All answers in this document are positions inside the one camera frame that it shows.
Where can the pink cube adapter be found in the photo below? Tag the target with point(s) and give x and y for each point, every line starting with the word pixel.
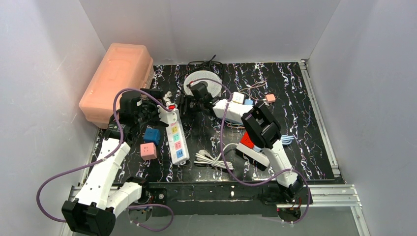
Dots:
pixel 148 151

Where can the pink translucent storage box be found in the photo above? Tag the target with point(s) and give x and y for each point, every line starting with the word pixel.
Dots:
pixel 123 66

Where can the white colourful power strip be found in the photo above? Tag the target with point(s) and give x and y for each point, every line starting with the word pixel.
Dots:
pixel 175 136

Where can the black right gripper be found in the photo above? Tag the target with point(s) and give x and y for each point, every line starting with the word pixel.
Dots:
pixel 188 106

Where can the white yellow cube adapter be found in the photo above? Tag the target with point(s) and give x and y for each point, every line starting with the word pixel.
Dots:
pixel 238 97

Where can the small pink usb charger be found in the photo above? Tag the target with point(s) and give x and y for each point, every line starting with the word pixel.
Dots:
pixel 270 98

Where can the light blue power strip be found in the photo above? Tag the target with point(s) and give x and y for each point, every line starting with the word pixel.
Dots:
pixel 248 102

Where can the white perforated round speaker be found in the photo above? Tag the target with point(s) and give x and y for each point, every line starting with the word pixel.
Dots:
pixel 205 77

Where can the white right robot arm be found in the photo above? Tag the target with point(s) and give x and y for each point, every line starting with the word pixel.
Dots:
pixel 261 127

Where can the red cube adapter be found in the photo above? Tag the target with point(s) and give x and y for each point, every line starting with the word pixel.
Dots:
pixel 245 140

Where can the white small power strip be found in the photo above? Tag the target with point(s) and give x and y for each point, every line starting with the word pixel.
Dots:
pixel 257 156

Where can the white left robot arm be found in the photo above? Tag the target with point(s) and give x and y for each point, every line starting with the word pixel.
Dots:
pixel 94 209

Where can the blue cube adapter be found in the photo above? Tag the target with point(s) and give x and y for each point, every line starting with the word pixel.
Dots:
pixel 152 135

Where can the white plug with cable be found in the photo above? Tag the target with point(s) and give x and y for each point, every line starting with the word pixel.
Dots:
pixel 204 158

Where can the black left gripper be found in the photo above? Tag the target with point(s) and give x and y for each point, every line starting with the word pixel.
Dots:
pixel 153 108

